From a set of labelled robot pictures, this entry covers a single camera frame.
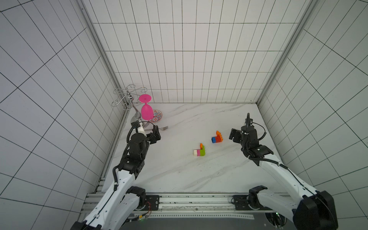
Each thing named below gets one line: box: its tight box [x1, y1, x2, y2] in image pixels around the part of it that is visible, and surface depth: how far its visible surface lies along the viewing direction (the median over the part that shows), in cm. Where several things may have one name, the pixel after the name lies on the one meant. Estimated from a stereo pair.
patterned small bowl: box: [149, 109, 163, 124], surface depth 111 cm
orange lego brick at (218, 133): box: [216, 130, 224, 143], surface depth 100 cm
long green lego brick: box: [199, 145, 206, 157], surface depth 91 cm
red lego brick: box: [215, 135, 222, 143], surface depth 97 cm
